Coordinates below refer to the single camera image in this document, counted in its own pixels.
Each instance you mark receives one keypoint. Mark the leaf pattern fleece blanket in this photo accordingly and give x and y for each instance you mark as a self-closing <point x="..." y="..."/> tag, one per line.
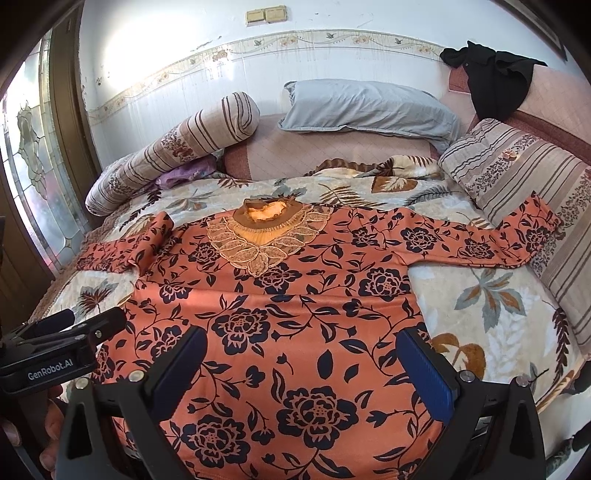
<point x="497" y="323"/>

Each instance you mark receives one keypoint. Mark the striped bolster pillow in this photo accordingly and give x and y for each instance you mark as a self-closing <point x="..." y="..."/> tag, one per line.
<point x="230" y="121"/>

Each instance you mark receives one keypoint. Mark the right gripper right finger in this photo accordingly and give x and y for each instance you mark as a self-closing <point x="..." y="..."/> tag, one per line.
<point x="490" y="430"/>

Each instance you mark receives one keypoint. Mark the beige wall switch plate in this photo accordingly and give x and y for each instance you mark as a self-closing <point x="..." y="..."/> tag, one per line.
<point x="276" y="14"/>

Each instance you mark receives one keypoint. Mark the purple cloth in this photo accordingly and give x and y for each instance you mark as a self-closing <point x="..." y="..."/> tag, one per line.
<point x="187" y="172"/>

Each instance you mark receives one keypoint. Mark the grey pillow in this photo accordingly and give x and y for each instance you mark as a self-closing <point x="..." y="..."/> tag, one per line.
<point x="338" y="105"/>

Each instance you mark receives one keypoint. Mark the pink quilted bed sheet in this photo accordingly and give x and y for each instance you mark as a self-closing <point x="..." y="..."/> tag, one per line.
<point x="556" y="109"/>

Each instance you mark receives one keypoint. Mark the person's left hand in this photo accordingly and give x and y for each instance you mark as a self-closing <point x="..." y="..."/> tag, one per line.
<point x="52" y="426"/>

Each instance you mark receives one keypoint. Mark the orange floral blouse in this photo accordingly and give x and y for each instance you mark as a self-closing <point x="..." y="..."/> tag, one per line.
<point x="301" y="305"/>

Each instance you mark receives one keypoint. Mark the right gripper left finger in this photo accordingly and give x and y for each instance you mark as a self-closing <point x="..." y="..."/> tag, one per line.
<point x="112" y="431"/>

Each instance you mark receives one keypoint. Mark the stained glass window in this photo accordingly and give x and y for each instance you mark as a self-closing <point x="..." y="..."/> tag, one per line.
<point x="34" y="165"/>

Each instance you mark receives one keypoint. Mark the black garment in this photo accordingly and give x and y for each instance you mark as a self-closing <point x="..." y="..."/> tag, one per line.
<point x="498" y="81"/>

